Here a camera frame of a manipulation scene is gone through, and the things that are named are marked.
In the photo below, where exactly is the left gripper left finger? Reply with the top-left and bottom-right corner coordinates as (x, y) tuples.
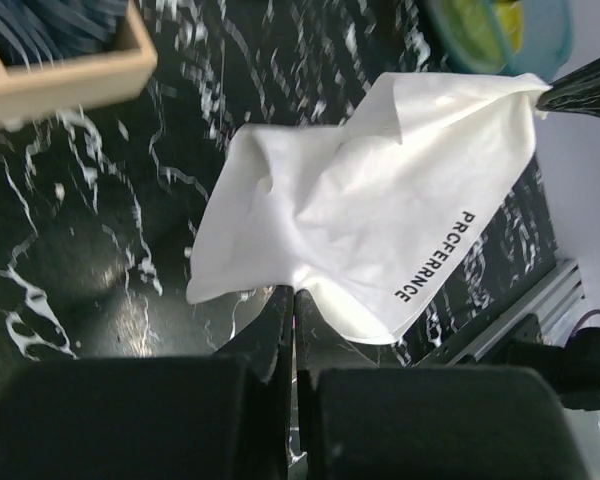
(0, 286), (294, 479)

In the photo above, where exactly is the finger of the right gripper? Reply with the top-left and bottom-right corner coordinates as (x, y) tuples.
(537, 58), (600, 118)

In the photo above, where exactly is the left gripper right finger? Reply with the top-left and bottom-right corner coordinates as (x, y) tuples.
(294, 293), (588, 479)

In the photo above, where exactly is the white underwear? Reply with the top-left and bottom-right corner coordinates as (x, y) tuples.
(186, 73), (549, 345)

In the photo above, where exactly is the teal transparent plastic bin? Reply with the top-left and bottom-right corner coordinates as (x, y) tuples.
(423, 0), (572, 81)

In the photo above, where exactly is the yellow-green dotted plate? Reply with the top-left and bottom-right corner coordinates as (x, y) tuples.
(441, 0), (524, 67)

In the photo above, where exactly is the wooden divided organizer box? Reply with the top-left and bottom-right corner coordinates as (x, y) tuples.
(0, 1), (157, 125)

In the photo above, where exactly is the navy striped rolled cloth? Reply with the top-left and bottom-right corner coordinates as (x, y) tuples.
(0, 0), (129, 67)

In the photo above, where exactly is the front aluminium rail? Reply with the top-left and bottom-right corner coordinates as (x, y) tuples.
(418, 259), (586, 367)

